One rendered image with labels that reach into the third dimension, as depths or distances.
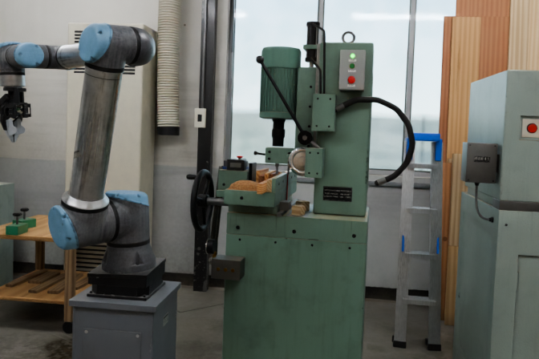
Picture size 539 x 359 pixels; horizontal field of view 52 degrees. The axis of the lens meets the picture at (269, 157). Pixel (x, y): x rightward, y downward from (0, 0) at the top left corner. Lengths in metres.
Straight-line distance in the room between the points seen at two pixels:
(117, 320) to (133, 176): 1.87
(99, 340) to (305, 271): 0.82
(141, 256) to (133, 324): 0.23
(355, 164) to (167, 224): 2.02
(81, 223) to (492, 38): 2.85
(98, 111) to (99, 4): 2.54
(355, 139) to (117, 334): 1.18
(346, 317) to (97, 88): 1.31
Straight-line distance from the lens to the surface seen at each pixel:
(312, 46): 2.43
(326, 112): 2.25
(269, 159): 2.44
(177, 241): 4.04
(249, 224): 2.30
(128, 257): 2.00
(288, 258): 2.29
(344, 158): 2.32
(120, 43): 1.72
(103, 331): 2.04
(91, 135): 1.78
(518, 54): 3.88
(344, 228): 2.24
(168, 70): 3.80
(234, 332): 2.43
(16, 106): 2.33
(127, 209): 1.97
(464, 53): 3.79
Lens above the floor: 1.15
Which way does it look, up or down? 3 degrees down
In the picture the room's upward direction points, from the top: 2 degrees clockwise
